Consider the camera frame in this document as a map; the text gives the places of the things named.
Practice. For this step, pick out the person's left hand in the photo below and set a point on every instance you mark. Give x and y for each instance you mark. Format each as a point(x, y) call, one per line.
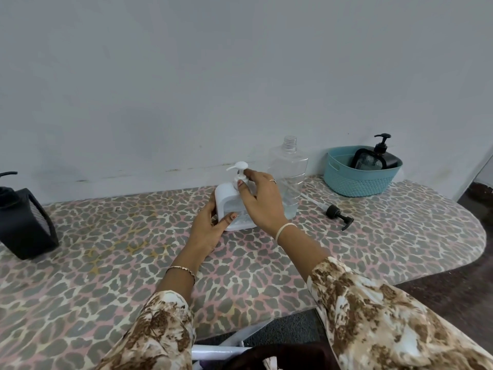
point(208, 235)

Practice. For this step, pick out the person's right hand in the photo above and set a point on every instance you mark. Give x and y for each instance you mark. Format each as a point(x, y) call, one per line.
point(265, 204)

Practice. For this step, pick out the white soap dispenser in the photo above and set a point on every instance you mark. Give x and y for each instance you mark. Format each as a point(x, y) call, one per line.
point(227, 204)

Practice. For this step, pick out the tall clear plastic bottle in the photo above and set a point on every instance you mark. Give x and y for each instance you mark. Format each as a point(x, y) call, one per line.
point(290, 177)

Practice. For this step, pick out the black pump with long tube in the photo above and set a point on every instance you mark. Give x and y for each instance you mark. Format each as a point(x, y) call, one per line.
point(335, 212)

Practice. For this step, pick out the teal plastic basket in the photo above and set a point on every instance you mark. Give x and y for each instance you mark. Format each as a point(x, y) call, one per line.
point(358, 184)

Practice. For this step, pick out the black square soap dispenser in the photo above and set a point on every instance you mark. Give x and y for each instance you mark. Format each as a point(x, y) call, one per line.
point(369, 159)

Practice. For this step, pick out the short black pump head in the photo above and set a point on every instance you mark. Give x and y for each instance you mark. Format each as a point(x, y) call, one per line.
point(382, 144)

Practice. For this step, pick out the person's left forearm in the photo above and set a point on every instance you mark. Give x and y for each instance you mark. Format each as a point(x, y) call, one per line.
point(177, 281)

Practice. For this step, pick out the person's right forearm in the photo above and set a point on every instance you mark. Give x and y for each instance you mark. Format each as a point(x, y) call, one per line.
point(304, 258)

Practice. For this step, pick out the person's dark maroon garment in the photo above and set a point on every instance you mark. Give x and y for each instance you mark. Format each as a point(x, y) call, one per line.
point(289, 356)

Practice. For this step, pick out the white wrist band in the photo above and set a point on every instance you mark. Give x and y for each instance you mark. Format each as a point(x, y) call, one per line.
point(285, 231)

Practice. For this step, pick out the leopard print ironing board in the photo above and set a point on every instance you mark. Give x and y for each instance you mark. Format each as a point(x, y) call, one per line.
point(115, 265)

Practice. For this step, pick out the white ironing board leg frame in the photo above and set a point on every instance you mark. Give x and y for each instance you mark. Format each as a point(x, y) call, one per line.
point(219, 352)

